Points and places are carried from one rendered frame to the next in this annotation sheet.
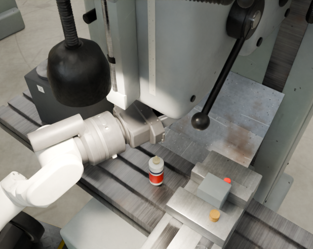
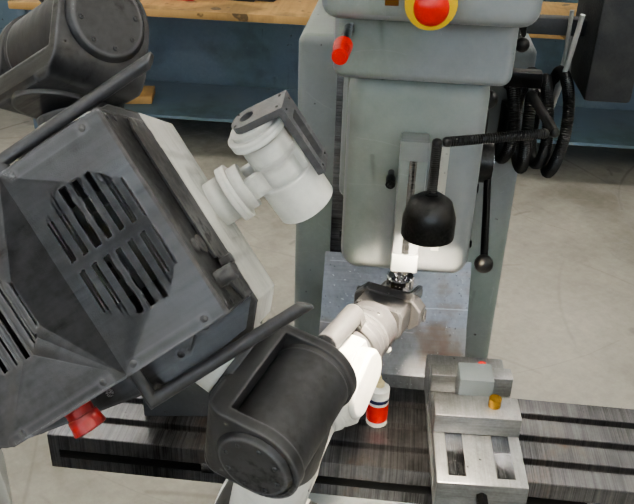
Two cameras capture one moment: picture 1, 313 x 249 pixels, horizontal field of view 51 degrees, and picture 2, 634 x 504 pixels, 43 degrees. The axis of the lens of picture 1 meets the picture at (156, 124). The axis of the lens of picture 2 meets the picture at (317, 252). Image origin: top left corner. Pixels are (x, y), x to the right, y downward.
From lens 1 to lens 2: 0.90 m
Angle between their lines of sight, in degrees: 31
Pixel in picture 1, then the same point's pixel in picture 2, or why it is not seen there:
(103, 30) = (405, 191)
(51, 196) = (364, 401)
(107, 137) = (384, 322)
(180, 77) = (467, 220)
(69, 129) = (355, 319)
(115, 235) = not seen: outside the picture
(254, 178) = (496, 364)
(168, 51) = (458, 197)
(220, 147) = (417, 364)
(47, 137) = (342, 331)
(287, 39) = not seen: hidden behind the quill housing
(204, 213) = (482, 406)
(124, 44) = not seen: hidden behind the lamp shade
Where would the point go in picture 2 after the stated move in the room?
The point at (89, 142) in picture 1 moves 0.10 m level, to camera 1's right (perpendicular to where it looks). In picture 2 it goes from (373, 330) to (425, 313)
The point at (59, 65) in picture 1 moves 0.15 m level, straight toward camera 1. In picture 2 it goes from (435, 209) to (541, 247)
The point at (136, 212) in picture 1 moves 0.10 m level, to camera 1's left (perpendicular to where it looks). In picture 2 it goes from (384, 464) to (336, 484)
